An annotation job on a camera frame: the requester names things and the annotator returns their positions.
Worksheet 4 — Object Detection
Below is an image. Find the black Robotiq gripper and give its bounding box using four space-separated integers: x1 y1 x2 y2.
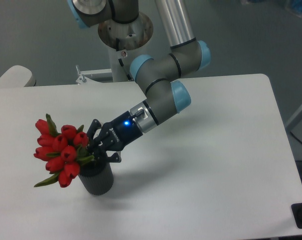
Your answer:
86 111 143 164

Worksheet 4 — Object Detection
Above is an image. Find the red tulip bouquet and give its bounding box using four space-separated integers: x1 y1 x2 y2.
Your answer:
33 114 93 188

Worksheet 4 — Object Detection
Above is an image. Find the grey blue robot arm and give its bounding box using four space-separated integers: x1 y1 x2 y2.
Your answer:
68 0 211 165

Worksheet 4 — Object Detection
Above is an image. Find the dark grey ribbed vase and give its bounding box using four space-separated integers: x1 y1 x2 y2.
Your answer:
78 162 114 196

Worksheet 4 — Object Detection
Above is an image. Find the white chair back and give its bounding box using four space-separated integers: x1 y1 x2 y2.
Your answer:
0 65 36 89

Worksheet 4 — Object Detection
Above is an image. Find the white pedestal base frame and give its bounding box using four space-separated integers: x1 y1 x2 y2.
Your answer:
75 65 133 85

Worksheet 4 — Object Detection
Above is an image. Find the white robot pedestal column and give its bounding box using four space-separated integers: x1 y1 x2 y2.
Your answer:
98 12 153 82

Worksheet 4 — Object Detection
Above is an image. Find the white furniture frame right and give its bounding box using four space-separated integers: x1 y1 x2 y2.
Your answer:
285 104 302 132

